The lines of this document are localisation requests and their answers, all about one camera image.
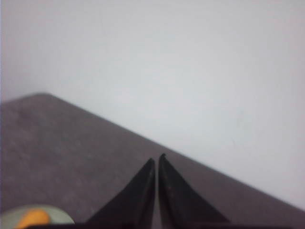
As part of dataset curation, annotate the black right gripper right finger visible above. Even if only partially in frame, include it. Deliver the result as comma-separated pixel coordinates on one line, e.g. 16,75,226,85
158,154,230,229

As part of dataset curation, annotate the green oval plate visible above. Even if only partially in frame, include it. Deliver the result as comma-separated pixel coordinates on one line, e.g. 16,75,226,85
0,205,74,229

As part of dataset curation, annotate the yellow corn cob piece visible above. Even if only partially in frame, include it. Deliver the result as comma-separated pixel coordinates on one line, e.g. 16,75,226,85
15,209,51,229

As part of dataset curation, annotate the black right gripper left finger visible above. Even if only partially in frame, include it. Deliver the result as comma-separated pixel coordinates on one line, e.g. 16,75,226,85
86,158,155,229

